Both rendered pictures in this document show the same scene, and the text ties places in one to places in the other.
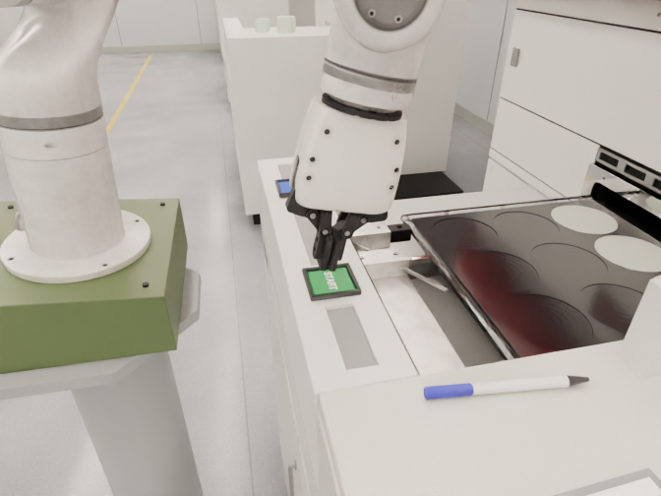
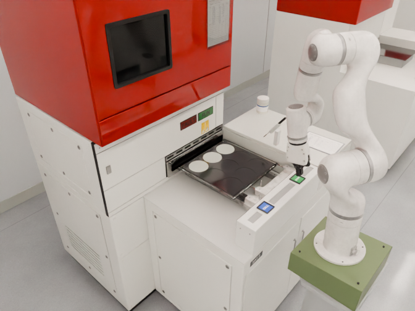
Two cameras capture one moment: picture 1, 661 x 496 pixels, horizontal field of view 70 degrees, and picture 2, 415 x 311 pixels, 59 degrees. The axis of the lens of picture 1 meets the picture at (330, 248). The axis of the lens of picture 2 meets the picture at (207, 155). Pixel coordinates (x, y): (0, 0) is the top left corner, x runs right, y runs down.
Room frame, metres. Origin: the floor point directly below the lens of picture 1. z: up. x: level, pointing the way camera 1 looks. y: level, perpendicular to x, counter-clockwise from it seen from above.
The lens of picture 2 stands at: (1.55, 0.85, 2.01)
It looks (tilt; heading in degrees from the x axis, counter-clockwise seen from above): 34 degrees down; 234
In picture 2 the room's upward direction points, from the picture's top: straight up
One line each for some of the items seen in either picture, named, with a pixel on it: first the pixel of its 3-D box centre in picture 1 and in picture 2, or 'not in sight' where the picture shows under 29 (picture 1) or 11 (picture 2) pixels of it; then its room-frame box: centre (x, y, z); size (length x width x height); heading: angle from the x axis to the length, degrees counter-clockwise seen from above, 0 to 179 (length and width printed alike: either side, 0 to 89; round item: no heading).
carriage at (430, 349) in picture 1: (394, 313); (272, 190); (0.49, -0.09, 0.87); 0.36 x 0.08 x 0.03; 13
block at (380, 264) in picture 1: (378, 263); (264, 193); (0.57, -0.07, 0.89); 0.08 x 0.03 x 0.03; 103
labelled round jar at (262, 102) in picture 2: not in sight; (262, 104); (0.11, -0.59, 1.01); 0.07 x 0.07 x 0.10
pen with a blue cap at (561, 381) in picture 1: (508, 386); not in sight; (0.27, -0.15, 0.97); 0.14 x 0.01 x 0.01; 96
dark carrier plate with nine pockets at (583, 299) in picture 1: (567, 263); (228, 165); (0.57, -0.34, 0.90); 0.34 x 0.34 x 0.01; 13
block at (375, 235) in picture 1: (363, 236); (254, 202); (0.64, -0.05, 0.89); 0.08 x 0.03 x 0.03; 103
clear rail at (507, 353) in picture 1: (450, 279); (256, 179); (0.53, -0.16, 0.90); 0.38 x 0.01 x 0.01; 13
